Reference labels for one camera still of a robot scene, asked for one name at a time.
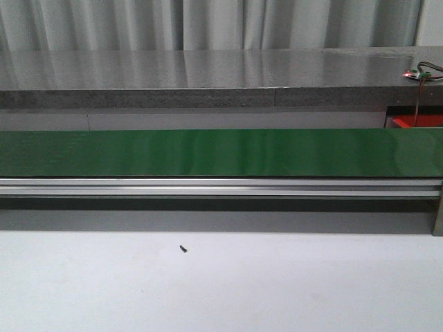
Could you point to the red plastic bin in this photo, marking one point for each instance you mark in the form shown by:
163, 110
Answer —
424, 121

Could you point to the grey conveyor support leg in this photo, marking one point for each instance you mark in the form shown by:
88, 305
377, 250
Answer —
438, 222

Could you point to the green conveyor belt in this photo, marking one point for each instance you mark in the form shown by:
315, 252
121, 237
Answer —
399, 153

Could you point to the grey curtain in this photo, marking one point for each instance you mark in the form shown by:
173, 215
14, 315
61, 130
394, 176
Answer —
206, 25

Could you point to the small green circuit board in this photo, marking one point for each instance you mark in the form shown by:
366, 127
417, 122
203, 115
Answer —
417, 75

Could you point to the grey stone counter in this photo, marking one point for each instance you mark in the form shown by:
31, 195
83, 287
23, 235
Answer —
147, 79

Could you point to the aluminium conveyor side rail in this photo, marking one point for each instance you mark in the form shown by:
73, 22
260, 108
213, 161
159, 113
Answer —
310, 187

